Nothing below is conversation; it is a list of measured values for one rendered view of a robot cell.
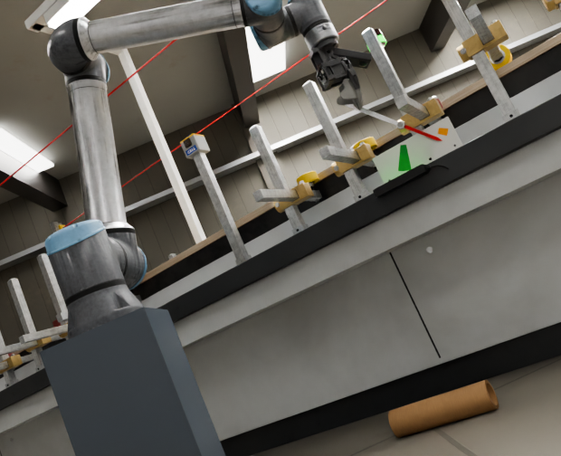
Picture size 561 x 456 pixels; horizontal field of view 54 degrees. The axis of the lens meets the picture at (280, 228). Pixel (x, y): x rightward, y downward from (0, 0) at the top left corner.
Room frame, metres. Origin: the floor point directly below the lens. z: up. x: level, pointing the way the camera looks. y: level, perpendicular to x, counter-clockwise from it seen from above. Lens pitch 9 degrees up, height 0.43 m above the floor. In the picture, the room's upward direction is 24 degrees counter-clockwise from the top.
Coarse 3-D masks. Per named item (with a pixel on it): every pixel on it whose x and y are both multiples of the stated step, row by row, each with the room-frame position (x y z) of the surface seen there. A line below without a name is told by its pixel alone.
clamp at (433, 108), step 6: (426, 102) 1.60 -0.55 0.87; (432, 102) 1.60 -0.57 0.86; (438, 102) 1.62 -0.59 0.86; (426, 108) 1.61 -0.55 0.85; (432, 108) 1.60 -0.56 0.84; (438, 108) 1.59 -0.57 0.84; (408, 114) 1.63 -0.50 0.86; (432, 114) 1.60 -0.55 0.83; (438, 114) 1.60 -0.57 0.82; (408, 120) 1.63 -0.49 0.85; (414, 120) 1.63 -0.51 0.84; (420, 120) 1.62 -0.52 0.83; (426, 120) 1.62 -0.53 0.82; (432, 120) 1.65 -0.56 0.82; (414, 126) 1.63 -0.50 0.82; (402, 132) 1.66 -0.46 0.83; (408, 132) 1.66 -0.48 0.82
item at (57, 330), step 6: (66, 324) 2.38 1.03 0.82; (42, 330) 2.26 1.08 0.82; (48, 330) 2.29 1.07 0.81; (54, 330) 2.32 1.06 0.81; (60, 330) 2.34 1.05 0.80; (66, 330) 2.37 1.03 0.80; (24, 336) 2.19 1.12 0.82; (30, 336) 2.21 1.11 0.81; (36, 336) 2.23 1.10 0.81; (42, 336) 2.26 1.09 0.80; (48, 336) 2.28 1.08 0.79; (24, 342) 2.19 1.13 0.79
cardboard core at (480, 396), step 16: (480, 384) 1.58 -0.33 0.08; (432, 400) 1.65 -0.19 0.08; (448, 400) 1.61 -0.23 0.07; (464, 400) 1.59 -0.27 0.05; (480, 400) 1.56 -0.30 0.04; (496, 400) 1.61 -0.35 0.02; (400, 416) 1.68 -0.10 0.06; (416, 416) 1.65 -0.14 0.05; (432, 416) 1.63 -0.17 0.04; (448, 416) 1.61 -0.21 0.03; (464, 416) 1.60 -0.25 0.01; (400, 432) 1.69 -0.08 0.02
